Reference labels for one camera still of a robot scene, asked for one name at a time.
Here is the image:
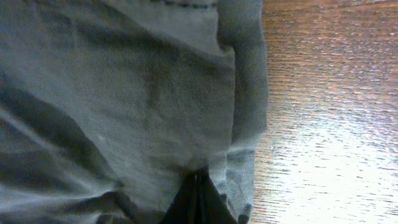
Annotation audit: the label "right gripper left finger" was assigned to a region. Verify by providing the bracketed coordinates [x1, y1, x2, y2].
[160, 172, 199, 224]

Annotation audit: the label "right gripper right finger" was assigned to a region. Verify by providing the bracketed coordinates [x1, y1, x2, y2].
[196, 169, 237, 224]

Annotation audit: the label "grey cargo shorts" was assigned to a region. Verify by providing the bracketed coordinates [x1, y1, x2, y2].
[1, 0, 268, 223]

